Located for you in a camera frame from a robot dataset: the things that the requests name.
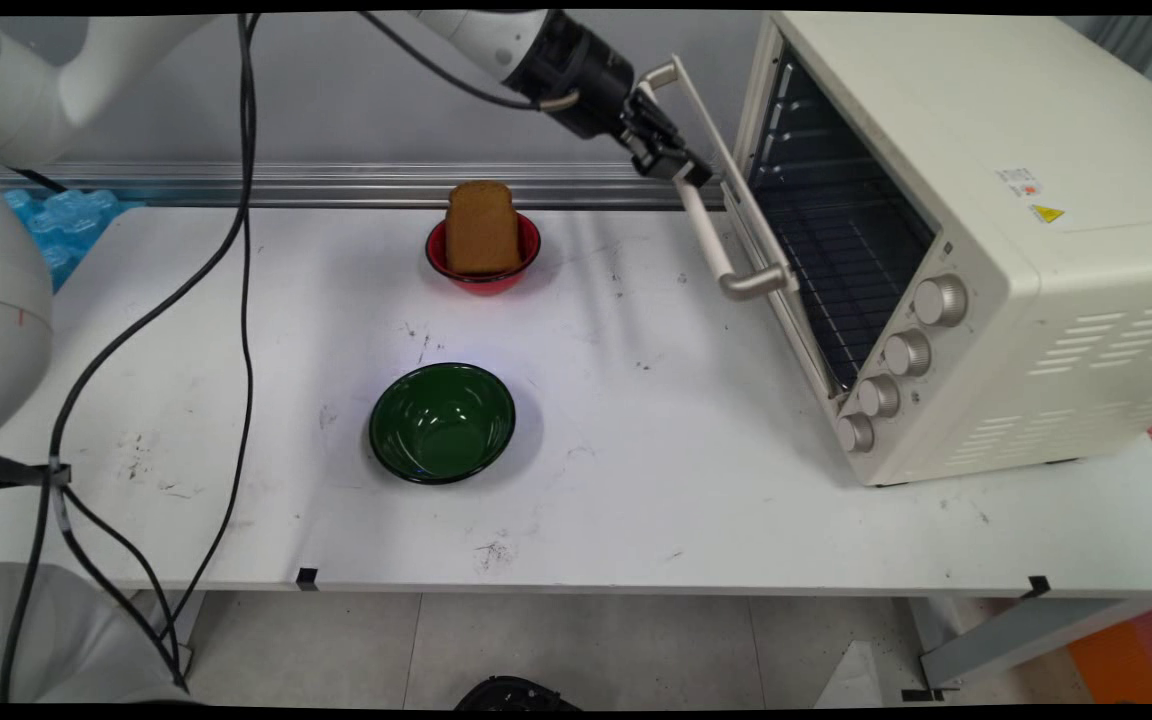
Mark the silver oven knob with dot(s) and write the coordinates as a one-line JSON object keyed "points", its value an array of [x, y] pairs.
{"points": [[908, 353], [879, 396], [856, 433], [941, 300]]}

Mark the yellow warning sticker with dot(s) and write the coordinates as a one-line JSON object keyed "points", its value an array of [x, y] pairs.
{"points": [[1047, 213]]}

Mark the orange box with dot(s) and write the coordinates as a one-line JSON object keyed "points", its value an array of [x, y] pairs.
{"points": [[1131, 655]]}

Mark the cream toaster oven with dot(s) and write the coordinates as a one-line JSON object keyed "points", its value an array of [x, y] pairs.
{"points": [[1056, 250]]}

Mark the aluminium rail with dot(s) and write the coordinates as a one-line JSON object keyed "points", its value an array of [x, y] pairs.
{"points": [[336, 185]]}

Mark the grey table leg brace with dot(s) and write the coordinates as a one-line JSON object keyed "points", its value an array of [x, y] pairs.
{"points": [[1026, 635]]}

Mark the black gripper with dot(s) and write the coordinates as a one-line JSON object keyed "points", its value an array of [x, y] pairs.
{"points": [[576, 75]]}

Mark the dark green bowl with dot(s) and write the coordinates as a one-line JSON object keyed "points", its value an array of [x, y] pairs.
{"points": [[442, 422]]}

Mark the red bowl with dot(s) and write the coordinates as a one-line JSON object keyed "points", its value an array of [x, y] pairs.
{"points": [[484, 280]]}

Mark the black tape mark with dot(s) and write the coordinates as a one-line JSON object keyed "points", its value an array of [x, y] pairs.
{"points": [[1039, 587], [307, 578]]}

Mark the brown bread slice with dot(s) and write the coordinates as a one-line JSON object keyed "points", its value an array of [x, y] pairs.
{"points": [[482, 228]]}

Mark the metal oven rack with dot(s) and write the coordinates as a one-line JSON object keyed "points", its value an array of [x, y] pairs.
{"points": [[851, 270]]}

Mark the black round floor object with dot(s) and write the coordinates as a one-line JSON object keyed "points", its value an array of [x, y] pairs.
{"points": [[516, 693]]}

